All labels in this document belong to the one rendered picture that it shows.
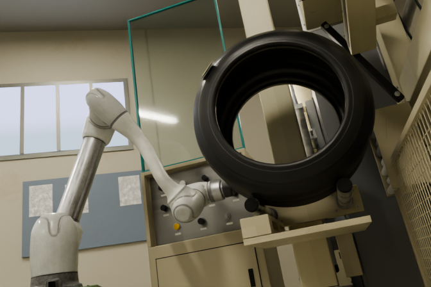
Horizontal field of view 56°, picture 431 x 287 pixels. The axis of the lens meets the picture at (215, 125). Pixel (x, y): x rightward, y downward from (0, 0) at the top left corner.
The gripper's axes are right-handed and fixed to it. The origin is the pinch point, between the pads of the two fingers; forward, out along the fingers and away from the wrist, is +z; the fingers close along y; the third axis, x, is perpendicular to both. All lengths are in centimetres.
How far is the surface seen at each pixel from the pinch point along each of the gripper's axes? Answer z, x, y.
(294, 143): 13.2, -10.4, -6.4
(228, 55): 1, -33, -49
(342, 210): 24.5, 19.1, -8.8
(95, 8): -168, -259, 158
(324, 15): 38, -58, -16
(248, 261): -18.8, 29.8, 16.7
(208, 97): -8, -20, -50
